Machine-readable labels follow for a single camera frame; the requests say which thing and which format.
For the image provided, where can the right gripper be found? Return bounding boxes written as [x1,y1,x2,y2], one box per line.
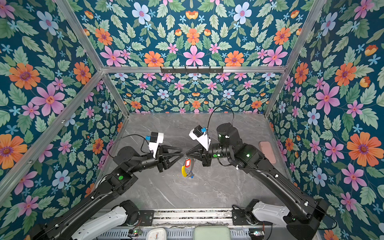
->
[185,143,234,168]

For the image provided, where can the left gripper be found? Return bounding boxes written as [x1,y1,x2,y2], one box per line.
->
[129,143,184,174]

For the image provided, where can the red key tag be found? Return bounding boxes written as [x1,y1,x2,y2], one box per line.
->
[185,159,191,168]

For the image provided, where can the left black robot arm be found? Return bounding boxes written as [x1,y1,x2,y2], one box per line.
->
[26,145,183,240]

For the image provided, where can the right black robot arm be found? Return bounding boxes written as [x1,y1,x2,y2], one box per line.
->
[186,123,329,240]

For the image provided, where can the pink eraser case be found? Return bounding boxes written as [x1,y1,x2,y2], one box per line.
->
[259,141,277,165]

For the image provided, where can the white clock at front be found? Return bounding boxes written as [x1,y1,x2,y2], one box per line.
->
[146,228,168,240]

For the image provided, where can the pale green box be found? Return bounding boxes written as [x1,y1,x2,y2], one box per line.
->
[193,226,231,240]

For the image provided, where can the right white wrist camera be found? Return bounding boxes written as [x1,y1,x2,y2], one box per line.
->
[189,125,211,151]

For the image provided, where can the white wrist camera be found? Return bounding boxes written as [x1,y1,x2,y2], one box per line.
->
[146,132,164,158]
[189,125,211,151]

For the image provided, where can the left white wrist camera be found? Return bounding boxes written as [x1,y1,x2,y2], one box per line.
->
[146,132,164,158]

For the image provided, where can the aluminium front rail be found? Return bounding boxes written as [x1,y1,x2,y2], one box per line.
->
[67,207,316,229]

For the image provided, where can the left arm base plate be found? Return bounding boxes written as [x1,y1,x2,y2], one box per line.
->
[132,210,155,227]

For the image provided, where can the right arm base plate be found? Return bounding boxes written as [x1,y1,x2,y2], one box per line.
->
[232,209,272,226]

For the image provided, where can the black hook rail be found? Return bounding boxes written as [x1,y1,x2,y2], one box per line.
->
[160,67,224,74]

